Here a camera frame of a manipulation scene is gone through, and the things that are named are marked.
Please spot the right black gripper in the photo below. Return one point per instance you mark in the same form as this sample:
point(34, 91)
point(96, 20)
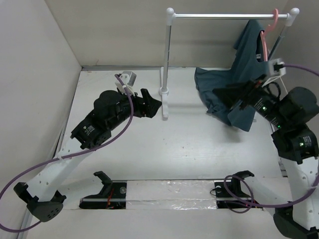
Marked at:
point(231, 93)

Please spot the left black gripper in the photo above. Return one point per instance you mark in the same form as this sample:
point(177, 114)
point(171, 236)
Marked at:
point(146, 106)

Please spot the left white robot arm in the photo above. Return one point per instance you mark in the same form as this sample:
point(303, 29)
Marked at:
point(41, 192)

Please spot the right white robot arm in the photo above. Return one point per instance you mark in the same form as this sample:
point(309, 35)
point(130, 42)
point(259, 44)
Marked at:
point(298, 148)

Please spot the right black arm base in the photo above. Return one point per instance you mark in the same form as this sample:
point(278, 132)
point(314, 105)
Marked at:
point(225, 200)

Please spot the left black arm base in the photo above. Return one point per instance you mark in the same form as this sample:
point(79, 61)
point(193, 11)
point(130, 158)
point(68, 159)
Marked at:
point(112, 195)

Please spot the white metal clothes rack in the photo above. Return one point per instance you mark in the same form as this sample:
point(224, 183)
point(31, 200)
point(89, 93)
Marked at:
point(289, 19)

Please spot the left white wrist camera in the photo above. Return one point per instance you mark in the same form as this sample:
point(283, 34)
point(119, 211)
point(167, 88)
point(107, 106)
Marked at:
point(125, 81)

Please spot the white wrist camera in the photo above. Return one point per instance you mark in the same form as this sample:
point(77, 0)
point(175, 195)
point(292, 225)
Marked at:
point(276, 70)
point(125, 81)

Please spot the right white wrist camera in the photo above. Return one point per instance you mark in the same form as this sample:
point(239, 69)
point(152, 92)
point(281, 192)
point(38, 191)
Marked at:
point(276, 70)

